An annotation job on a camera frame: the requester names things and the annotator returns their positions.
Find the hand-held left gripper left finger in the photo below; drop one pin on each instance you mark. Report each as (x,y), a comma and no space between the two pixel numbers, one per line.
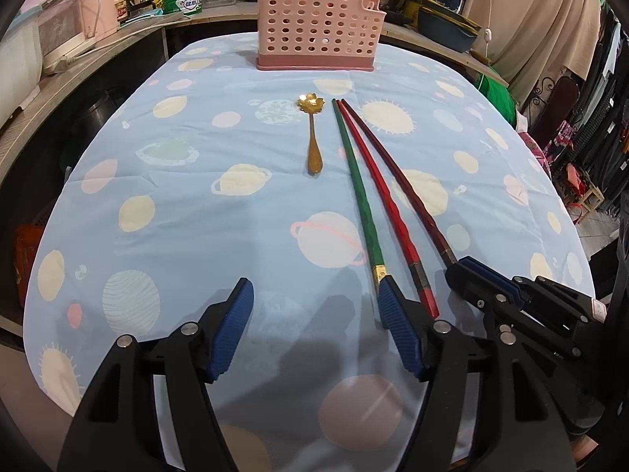
(231,329)

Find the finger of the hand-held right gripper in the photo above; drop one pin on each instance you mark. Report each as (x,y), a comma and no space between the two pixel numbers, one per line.
(467,285)
(501,280)

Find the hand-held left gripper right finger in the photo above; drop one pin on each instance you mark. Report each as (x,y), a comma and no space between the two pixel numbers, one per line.
(400,329)

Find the dark red chopstick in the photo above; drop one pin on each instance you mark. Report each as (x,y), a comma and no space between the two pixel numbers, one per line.
(408,182)

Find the green chopstick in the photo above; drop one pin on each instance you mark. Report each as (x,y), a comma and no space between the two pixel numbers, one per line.
(361,196)

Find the pink perforated utensil basket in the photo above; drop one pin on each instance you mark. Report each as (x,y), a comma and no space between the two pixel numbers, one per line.
(319,24)

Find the small wooden stool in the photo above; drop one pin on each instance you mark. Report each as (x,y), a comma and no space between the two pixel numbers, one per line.
(585,191)

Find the blue planet print tablecloth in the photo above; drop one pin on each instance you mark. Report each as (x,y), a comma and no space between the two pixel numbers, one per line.
(221,206)

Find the pink floral cloth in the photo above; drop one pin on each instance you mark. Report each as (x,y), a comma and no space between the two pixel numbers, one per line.
(545,150)

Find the dark wooden chair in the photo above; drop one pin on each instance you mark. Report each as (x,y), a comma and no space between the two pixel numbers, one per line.
(555,108)

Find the green bag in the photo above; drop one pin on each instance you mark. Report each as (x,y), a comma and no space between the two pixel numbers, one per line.
(496,96)

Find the gold flower spoon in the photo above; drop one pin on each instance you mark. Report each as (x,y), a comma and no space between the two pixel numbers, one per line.
(314,150)

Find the dark hanging clothes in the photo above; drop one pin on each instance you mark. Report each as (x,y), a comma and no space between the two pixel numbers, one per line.
(609,108)

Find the orange red packet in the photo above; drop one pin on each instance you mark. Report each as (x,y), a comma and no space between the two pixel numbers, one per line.
(32,260)

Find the steel kettle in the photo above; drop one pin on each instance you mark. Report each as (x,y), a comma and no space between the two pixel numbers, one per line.
(96,110)

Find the stacked blue rectangular bowls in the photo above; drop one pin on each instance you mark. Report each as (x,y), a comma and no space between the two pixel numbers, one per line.
(447,27)

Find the beige curtain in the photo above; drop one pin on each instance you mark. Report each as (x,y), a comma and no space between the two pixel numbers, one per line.
(540,19)

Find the blue face masks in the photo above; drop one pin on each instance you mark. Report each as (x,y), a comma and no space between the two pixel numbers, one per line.
(142,14)

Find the white dish drainer box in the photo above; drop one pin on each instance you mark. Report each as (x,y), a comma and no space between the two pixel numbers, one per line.
(17,69)

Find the white kitchen appliance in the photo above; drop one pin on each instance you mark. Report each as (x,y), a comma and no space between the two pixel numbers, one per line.
(64,34)

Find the pink kitchen appliance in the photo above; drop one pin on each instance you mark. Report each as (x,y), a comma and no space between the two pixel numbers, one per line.
(105,0)

